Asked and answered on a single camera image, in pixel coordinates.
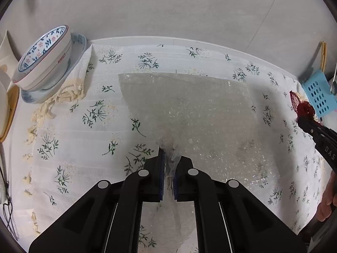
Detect red plastic wrapper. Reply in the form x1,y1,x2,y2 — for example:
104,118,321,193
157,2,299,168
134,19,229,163
290,91,322,123

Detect clear bubble wrap sheet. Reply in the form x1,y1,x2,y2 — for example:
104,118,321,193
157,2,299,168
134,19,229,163
119,73,279,252

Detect person's right hand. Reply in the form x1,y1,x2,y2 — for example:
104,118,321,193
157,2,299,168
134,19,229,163
316,171,336,222

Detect blue plastic utensil basket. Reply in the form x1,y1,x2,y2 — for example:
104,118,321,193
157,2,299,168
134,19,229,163
302,70,336,118

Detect wooden chopsticks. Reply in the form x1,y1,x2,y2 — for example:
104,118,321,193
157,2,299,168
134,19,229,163
320,41,327,73

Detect white floral tablecloth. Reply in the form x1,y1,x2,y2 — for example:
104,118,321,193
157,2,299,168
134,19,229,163
22,43,327,253

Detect white pot on wooden trivet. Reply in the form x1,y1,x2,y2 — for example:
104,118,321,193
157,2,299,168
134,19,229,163
0,82,19,143

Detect blue floral ceramic bowl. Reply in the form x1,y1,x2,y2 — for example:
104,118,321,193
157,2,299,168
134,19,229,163
11,25,72,92

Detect blue rimmed ceramic plate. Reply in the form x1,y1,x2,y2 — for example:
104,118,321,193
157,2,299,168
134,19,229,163
21,33,87,104

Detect white jug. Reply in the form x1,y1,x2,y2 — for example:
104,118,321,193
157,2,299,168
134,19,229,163
0,30,18,79

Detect white plastic spoon handle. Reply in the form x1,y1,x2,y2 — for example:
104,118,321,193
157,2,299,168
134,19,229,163
330,66,337,96

